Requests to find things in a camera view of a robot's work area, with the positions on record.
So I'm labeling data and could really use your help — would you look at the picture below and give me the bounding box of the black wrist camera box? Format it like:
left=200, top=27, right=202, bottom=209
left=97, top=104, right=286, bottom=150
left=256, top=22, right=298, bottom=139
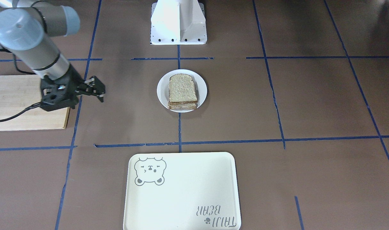
left=40, top=75, right=79, bottom=111

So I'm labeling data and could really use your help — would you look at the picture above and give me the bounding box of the black camera cable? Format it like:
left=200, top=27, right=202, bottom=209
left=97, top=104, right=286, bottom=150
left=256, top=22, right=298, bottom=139
left=0, top=48, right=43, bottom=123

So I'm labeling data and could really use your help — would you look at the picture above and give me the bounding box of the cream bear tray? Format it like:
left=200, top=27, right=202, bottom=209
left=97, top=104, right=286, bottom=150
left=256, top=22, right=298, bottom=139
left=123, top=152, right=242, bottom=230

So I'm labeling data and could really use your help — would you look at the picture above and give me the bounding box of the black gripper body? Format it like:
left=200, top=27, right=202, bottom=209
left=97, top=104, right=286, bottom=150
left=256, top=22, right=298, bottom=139
left=54, top=64, right=86, bottom=96

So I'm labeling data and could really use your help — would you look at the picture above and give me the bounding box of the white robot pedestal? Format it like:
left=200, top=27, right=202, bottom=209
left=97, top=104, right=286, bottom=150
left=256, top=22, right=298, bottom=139
left=150, top=0, right=208, bottom=45

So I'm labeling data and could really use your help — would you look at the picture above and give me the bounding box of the bread slice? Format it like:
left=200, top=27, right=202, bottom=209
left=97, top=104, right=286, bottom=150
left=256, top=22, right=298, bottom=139
left=168, top=103, right=197, bottom=111
left=168, top=74, right=198, bottom=106

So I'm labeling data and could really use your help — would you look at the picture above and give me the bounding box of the white round plate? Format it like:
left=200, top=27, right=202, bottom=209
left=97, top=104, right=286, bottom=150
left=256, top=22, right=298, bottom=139
left=157, top=69, right=208, bottom=113

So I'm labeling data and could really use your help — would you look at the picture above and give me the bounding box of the wooden cutting board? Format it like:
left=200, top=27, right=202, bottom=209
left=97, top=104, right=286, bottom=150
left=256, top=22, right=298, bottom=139
left=0, top=75, right=70, bottom=131

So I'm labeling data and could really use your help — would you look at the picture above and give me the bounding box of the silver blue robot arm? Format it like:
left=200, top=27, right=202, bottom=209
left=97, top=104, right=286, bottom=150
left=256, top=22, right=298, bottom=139
left=0, top=0, right=105, bottom=105

